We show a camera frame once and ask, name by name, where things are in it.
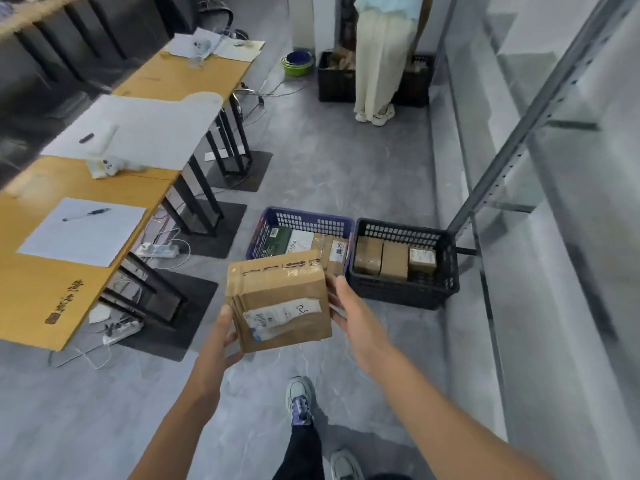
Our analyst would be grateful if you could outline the white paper pad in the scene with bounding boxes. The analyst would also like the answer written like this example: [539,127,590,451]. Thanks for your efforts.
[212,38,266,63]

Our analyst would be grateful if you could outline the green plastic bowl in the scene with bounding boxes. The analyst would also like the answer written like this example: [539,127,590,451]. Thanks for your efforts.
[279,50,315,78]

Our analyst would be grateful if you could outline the person's left leg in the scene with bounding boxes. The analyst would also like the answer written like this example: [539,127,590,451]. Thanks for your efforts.
[272,423,326,480]

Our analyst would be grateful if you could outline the black pen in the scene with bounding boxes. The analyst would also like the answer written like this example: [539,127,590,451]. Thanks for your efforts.
[62,208,112,223]

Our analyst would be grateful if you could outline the white cardboard box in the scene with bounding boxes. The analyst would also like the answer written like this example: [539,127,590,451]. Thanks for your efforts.
[287,229,316,255]

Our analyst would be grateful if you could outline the brown box peeling white label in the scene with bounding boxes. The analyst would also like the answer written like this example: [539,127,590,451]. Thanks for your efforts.
[225,250,333,355]

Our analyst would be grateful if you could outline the person's right shoe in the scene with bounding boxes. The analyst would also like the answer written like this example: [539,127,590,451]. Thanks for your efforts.
[329,448,366,480]

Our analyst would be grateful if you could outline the person's left forearm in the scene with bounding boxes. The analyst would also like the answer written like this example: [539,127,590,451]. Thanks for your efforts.
[127,374,221,480]

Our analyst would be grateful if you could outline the white paper sheet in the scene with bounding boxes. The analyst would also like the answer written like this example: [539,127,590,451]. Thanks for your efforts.
[203,144,246,161]

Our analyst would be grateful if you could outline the clear plastic bag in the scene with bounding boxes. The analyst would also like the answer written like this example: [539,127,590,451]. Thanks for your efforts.
[187,38,213,68]

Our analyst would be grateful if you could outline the green cardboard box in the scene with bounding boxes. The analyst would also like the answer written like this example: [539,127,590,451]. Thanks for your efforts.
[265,225,293,258]

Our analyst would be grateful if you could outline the large plain brown box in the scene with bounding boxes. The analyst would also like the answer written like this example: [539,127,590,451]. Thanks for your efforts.
[379,240,410,281]

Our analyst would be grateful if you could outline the person's right forearm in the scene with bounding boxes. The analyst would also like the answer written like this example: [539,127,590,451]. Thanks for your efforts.
[367,344,551,480]

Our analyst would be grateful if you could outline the brown cardboard box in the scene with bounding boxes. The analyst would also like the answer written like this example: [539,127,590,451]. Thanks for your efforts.
[353,236,385,277]

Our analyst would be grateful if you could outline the blue plastic crate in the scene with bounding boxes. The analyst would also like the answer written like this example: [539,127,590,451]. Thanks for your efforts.
[245,206,356,278]

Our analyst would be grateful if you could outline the black office chair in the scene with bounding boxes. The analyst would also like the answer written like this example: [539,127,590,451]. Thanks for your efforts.
[195,0,236,28]

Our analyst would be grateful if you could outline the brown box barcode label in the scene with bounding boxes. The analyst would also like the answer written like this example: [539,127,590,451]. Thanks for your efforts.
[408,247,439,275]

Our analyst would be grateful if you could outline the person's right hand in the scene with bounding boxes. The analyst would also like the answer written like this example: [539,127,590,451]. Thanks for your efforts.
[325,275,396,375]

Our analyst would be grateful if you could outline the brown box handwritten label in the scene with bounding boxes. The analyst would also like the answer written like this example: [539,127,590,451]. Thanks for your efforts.
[327,238,349,278]

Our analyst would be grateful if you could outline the chrome chair base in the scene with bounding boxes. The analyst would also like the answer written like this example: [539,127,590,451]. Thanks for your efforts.
[232,87,266,118]

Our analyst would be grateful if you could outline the person's left hand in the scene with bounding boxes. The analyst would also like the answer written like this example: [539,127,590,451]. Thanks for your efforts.
[192,304,245,395]

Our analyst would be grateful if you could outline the long taped brown box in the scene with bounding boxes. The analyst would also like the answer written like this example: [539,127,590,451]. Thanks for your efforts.
[309,233,335,275]

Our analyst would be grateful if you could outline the black floor cable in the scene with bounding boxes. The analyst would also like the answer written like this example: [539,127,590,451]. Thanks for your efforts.
[249,77,311,115]

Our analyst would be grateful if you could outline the loose white paper sheets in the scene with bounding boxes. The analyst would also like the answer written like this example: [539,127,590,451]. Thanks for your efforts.
[162,27,223,59]

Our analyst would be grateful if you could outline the black storage crate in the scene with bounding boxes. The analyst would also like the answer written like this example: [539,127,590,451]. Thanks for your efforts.
[317,49,436,108]

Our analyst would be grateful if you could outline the black plastic crate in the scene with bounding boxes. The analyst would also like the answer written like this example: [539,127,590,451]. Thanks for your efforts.
[347,218,461,311]

